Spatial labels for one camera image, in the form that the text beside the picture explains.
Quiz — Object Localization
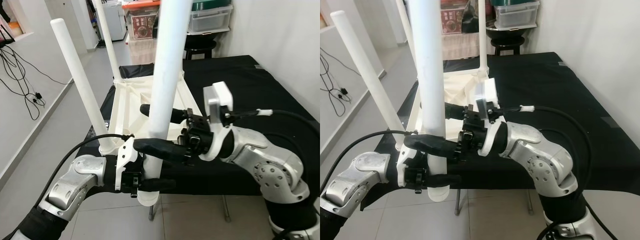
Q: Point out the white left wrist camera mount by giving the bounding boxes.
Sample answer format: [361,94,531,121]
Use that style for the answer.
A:
[115,136,139,192]
[397,145,419,189]

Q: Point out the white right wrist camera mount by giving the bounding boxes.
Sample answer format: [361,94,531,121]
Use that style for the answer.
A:
[472,77,509,157]
[200,82,234,162]

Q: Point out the orange lid storage box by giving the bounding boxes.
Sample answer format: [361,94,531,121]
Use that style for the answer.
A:
[122,0,162,42]
[440,0,471,35]

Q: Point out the black wall cable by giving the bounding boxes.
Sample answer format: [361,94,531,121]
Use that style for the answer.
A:
[0,45,47,122]
[320,50,352,119]
[330,47,362,77]
[10,50,72,86]

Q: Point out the black table cloth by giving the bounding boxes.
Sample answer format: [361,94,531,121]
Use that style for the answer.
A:
[75,54,321,197]
[360,51,640,211]

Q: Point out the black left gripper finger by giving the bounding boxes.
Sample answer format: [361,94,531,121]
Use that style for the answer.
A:
[425,173,463,189]
[141,178,177,193]

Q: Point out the white plastic table leg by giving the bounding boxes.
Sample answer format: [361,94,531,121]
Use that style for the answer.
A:
[50,18,117,155]
[136,0,194,207]
[407,0,451,203]
[330,10,407,151]
[396,0,417,66]
[95,0,124,82]
[477,0,490,77]

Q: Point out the beige cloth covered bench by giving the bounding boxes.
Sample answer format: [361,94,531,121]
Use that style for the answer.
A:
[442,32,481,62]
[127,37,162,67]

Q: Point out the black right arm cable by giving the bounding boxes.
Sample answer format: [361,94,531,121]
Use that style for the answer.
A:
[500,104,595,201]
[225,107,321,151]

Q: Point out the white appliance cabinet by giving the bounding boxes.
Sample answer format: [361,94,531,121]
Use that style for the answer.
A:
[106,2,127,42]

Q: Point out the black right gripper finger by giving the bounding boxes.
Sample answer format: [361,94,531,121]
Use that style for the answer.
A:
[403,135,458,162]
[444,102,473,121]
[140,103,190,125]
[132,137,190,167]

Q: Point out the white plastic table top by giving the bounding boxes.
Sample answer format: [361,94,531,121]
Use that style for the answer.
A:
[406,70,494,151]
[107,75,203,152]

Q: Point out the black bag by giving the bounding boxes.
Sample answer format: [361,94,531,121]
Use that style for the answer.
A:
[460,0,481,34]

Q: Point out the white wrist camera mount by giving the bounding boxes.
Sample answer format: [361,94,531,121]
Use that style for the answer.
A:
[115,136,139,192]
[397,145,419,189]
[472,77,509,157]
[200,82,234,162]

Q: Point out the green lid storage box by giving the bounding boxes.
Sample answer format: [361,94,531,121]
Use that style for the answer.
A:
[492,0,541,30]
[187,0,234,35]

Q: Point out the black router device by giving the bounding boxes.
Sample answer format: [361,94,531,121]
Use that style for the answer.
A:
[0,22,16,48]

